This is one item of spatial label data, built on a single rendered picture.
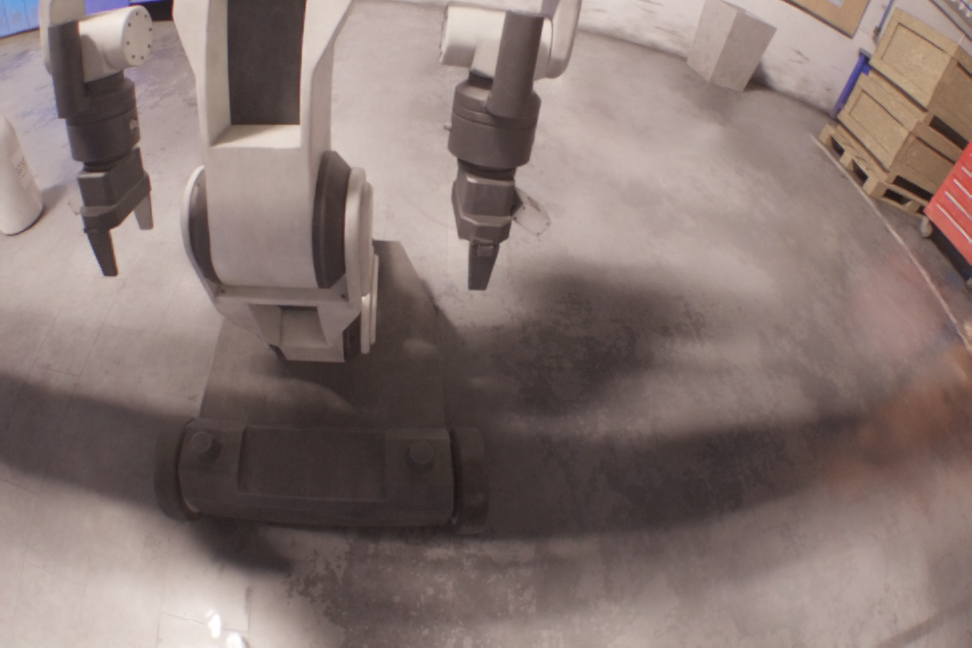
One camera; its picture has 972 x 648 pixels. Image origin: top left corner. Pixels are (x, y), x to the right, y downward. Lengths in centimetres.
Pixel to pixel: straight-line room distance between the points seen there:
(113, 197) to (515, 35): 45
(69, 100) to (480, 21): 40
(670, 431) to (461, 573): 61
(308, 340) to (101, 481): 65
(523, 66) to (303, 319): 49
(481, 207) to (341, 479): 50
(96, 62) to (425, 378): 73
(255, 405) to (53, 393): 65
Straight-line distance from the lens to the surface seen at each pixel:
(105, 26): 53
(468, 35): 44
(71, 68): 52
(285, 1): 44
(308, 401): 87
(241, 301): 56
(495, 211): 48
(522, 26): 41
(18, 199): 188
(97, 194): 58
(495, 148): 45
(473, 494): 79
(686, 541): 113
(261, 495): 80
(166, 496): 88
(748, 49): 404
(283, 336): 73
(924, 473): 200
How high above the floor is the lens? 93
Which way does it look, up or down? 46 degrees down
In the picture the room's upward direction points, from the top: 15 degrees clockwise
